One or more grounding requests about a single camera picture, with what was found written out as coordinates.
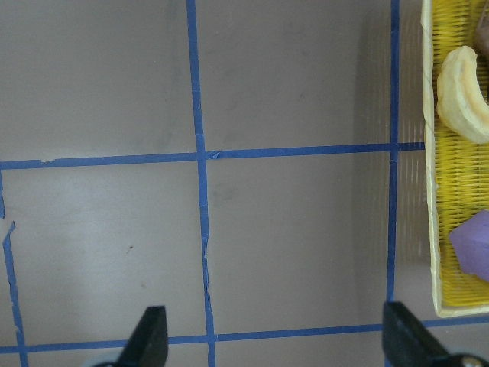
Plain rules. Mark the purple foam block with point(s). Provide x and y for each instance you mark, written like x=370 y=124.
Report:
x=470 y=242

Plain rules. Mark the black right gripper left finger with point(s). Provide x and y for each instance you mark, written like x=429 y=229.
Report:
x=148 y=345

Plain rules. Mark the yellow toy banana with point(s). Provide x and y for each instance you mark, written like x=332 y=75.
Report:
x=460 y=103

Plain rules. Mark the yellow plastic basket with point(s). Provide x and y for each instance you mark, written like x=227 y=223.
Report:
x=456 y=169

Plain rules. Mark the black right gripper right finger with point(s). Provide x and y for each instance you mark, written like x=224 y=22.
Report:
x=406 y=342

